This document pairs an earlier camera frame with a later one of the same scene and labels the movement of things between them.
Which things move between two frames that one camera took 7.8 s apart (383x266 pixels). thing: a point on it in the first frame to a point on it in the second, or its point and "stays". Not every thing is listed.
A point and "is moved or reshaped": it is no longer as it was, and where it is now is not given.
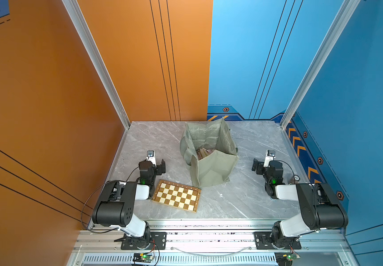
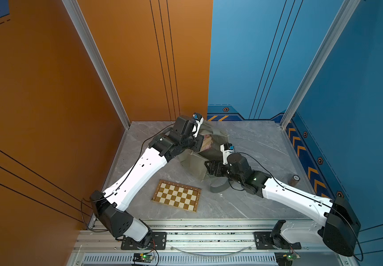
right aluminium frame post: [336, 31] stays
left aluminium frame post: [73, 9] stays
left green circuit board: [142, 258] stays
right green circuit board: [285, 259] stays
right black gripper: [260, 167] to [215, 163]
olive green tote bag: [210, 150] is moved or reshaped
